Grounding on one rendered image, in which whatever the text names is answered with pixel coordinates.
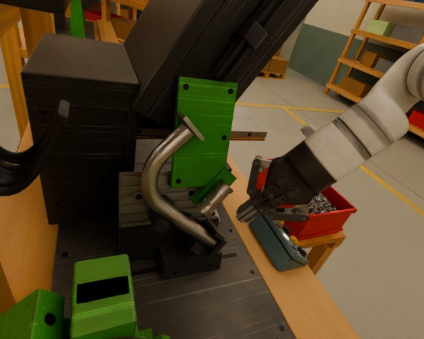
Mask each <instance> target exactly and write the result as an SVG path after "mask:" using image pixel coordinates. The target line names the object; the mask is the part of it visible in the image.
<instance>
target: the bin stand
mask: <svg viewBox="0 0 424 339"><path fill-rule="evenodd" d="M345 238H346V235H345V234H344V233H343V232H342V231H339V232H338V233H334V234H330V235H325V236H321V237H315V238H312V239H306V240H302V241H299V242H298V244H297V246H298V247H299V246H301V247H303V249H304V248H310V247H313V248H312V249H311V250H310V252H309V254H308V255H307V256H306V258H307V259H308V261H309V263H308V266H309V267H310V269H311V270H312V272H313V273H314V274H315V275H316V274H317V272H318V271H319V270H320V268H321V267H322V265H323V264H324V263H325V262H326V260H327V259H328V257H329V256H330V255H331V254H332V252H333V251H334V249H335V248H337V247H339V246H340V245H341V244H342V242H343V241H344V240H345Z"/></svg>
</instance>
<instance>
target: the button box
mask: <svg viewBox="0 0 424 339"><path fill-rule="evenodd" d="M276 223H277V224H278V225H279V226H280V227H281V229H280V228H279V227H278V226H277V225H276ZM249 225H250V226H251V228H252V230H253V232H254V233H255V235H256V236H257V238H258V240H259V242H260V243H261V244H262V246H263V248H264V250H265V251H266V253H267V254H268V256H269V258H270V259H271V261H272V263H273V264H274V266H275V268H276V269H277V270H278V271H280V272H283V271H286V270H291V269H294V268H300V267H303V266H305V265H306V264H308V263H309V261H308V259H307V258H306V257H305V256H304V255H303V254H302V253H301V252H300V251H299V250H298V246H297V245H296V244H295V243H294V242H293V241H292V240H291V238H290V237H291V236H290V234H288V233H287V232H286V231H285V230H284V228H283V225H282V224H280V222H278V221H275V220H270V219H269V218H268V216H266V215H264V214H259V215H258V216H257V217H256V218H254V219H253V220H252V221H251V222H250V223H249ZM284 234H285V235H286V236H287V237H288V238H289V240H288V239H287V238H286V237H285V236H284ZM291 245H293V246H294V247H295V248H296V250H297V251H295V250H294V249H293V248H292V246H291Z"/></svg>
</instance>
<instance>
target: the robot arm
mask: <svg viewBox="0 0 424 339"><path fill-rule="evenodd" d="M420 100H423V101H424V43H422V44H420V45H418V46H416V47H414V48H413V49H411V50H409V51H408V52H407V53H405V54H404V55H403V56H401V57H400V58H399V59H398V60H397V61H396V62H395V63H394V64H393V65H392V66H391V67H390V68H389V70H387V72H386V73H385V74H384V75H383V76H382V77H381V78H380V80H379V81H378V82H377V83H376V84H375V85H374V86H373V87H372V89H371V90H370V91H369V93H368V94H367V95H366V96H365V97H364V98H363V99H362V100H360V101H358V102H357V103H356V104H355V105H353V106H351V107H350V108H349V109H348V110H346V111H345V112H343V113H342V114H341V115H340V116H338V117H337V118H335V119H334V120H333V121H331V122H329V123H328V124H325V125H324V126H322V127H321V128H319V129H318V130H317V128H316V127H315V126H314V125H313V124H310V123H307V124H306V125H305V126H304V127H302V128H301V129H300V130H301V131H302V134H303V135H305V137H306V139H305V140H303V141H302V142H301V143H300V144H298V145H297V146H295V147H294V148H293V149H292V150H290V151H289V152H287V153H286V154H284V155H283V156H281V157H276V158H274V159H273V160H272V161H271V160H268V159H262V157H261V156H259V155H257V156H256V157H255V158H254V160H253V162H252V168H251V172H250V177H249V181H248V187H247V191H246V192H247V194H248V195H249V197H250V198H249V199H248V200H247V201H246V202H244V203H243V204H241V205H240V206H239V207H238V209H237V211H236V212H237V213H236V216H235V217H236V219H237V220H239V222H243V221H244V222H245V223H247V222H249V221H251V220H252V219H253V218H255V217H257V216H258V215H259V214H264V215H266V216H268V218H269V219H270V220H275V221H297V222H306V221H307V220H308V212H307V204H309V203H310V202H311V201H312V199H313V197H314V196H315V195H317V194H319V193H321V192H322V191H323V190H325V189H327V188H328V187H330V186H332V185H333V184H334V183H336V182H338V181H339V180H341V179H342V178H344V177H345V176H347V175H349V174H350V173H351V172H353V171H355V170H356V169H357V168H358V167H360V166H361V165H362V164H363V163H365V162H366V161H367V160H368V159H370V157H373V156H374V155H376V154H377V153H379V152H381V151H382V150H384V149H385V148H387V147H388V146H390V145H391V144H393V143H394V142H396V141H397V140H399V139H400V138H401V137H403V136H404V135H405V134H406V133H407V131H408V130H409V120H408V118H407V116H406V113H407V112H408V111H409V110H410V109H411V108H412V107H413V106H414V105H415V104H416V103H417V102H419V101H420ZM268 167H269V170H268V174H267V178H266V181H265V184H264V185H263V186H262V188H261V189H260V190H259V191H257V189H256V185H257V181H258V175H259V173H263V172H264V171H265V169H266V168H268ZM282 204H298V205H295V206H294V207H293V208H288V207H278V206H280V205H282Z"/></svg>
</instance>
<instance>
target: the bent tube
mask: <svg viewBox="0 0 424 339"><path fill-rule="evenodd" d="M177 117H179V119H181V121H182V122H181V125H180V126H178V127H177V128H176V129H175V130H174V131H173V132H172V133H171V134H169V135H168V136H167V137H166V138H165V139H164V140H163V141H162V142H161V143H160V144H159V145H158V146H157V147H156V148H155V149H154V150H153V151H152V152H151V153H150V154H149V156H148V158H147V159H146V161H145V164H144V166H143V169H142V172H141V191H142V194H143V197H144V199H145V201H146V203H147V204H148V206H149V207H150V208H151V209H152V210H153V211H154V212H155V213H157V214H158V215H159V216H161V217H163V218H164V219H165V220H167V221H169V222H170V223H171V224H173V225H175V226H176V227H177V228H179V229H181V230H182V231H183V232H185V233H187V234H189V235H190V236H191V237H193V238H195V239H196V240H197V241H199V242H201V243H202V244H203V245H205V246H207V247H208V248H212V247H214V246H215V244H216V243H217V238H216V237H215V236H214V235H213V234H212V233H211V232H210V231H208V230H207V229H205V228H204V227H203V226H201V225H199V224H198V223H197V222H196V221H194V220H193V219H191V218H190V217H189V216H187V215H185V214H184V213H183V212H182V211H180V210H179V209H177V208H176V207H175V206H173V205H172V204H170V203H169V202H168V201H166V200H165V199H164V198H163V197H162V195H161V194H160V191H159V188H158V177H159V174H160V170H161V168H162V167H163V165H164V164H165V162H167V160H168V159H169V158H171V156H173V154H175V152H177V150H179V149H180V148H181V147H182V146H183V145H184V144H185V143H186V142H187V141H189V140H190V139H191V138H192V137H193V136H194V137H196V138H197V139H199V140H200V141H202V142H203V141H204V140H205V138H204V136H203V135H202V134H201V133H200V132H199V131H198V130H197V128H196V127H195V126H194V124H193V123H192V122H191V121H190V120H189V119H188V117H187V116H185V115H184V114H182V113H180V112H179V113H177Z"/></svg>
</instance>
